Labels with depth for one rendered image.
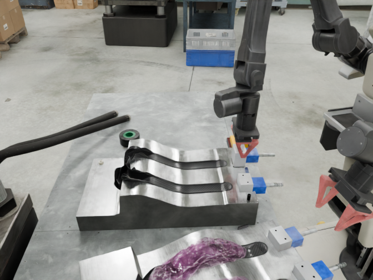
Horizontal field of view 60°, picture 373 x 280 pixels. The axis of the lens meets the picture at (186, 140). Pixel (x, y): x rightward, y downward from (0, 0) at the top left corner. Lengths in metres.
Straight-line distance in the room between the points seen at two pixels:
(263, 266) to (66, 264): 0.49
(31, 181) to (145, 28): 2.99
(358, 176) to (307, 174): 1.81
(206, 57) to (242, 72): 3.26
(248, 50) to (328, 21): 0.26
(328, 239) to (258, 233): 0.87
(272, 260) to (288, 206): 1.40
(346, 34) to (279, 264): 0.65
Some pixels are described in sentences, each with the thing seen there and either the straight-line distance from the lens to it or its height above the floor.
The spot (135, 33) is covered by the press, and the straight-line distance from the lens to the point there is 4.91.
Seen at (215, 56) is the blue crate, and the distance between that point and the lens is 4.14.
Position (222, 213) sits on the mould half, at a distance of 0.93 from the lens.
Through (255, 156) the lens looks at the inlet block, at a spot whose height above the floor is 0.93.
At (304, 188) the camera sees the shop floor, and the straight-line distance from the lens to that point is 2.39.
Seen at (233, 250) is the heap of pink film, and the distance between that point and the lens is 0.79.
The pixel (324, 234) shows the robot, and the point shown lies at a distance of 1.75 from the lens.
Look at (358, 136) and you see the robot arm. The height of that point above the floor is 1.21.
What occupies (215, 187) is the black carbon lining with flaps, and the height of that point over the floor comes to 0.88.
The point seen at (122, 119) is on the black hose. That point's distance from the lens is 1.39.
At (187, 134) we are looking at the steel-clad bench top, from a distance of 1.33.
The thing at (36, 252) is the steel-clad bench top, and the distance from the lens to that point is 0.99.
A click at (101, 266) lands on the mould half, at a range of 0.77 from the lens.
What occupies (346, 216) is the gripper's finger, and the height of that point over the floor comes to 1.04.
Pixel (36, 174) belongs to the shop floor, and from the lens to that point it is 2.61.
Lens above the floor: 1.53
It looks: 34 degrees down
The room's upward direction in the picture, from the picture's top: straight up
